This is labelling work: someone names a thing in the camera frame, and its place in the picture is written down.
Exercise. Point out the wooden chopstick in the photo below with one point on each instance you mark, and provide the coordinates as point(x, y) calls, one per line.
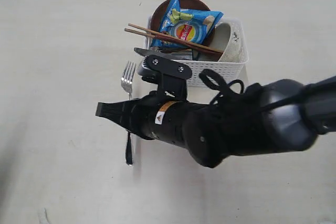
point(144, 30)
point(167, 38)

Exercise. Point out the silver metal fork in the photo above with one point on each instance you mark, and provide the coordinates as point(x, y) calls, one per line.
point(126, 84)

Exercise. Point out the white perforated plastic basket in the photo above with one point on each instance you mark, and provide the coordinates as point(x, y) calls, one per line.
point(228, 71)

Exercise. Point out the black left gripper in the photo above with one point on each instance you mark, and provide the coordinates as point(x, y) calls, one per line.
point(169, 121)

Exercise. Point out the brown wooden plate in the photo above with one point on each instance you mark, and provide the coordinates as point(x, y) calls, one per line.
point(184, 4)

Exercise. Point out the blue chips bag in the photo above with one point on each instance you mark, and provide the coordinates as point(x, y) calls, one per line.
point(189, 24)

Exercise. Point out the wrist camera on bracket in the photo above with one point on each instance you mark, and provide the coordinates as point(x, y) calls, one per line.
point(170, 76)

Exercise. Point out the silver table knife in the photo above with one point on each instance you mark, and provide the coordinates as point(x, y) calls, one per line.
point(145, 52)

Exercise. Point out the white speckled ceramic bowl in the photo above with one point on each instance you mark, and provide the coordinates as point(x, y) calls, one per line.
point(227, 38)

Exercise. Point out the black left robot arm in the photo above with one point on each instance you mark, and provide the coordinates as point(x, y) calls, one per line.
point(283, 116)

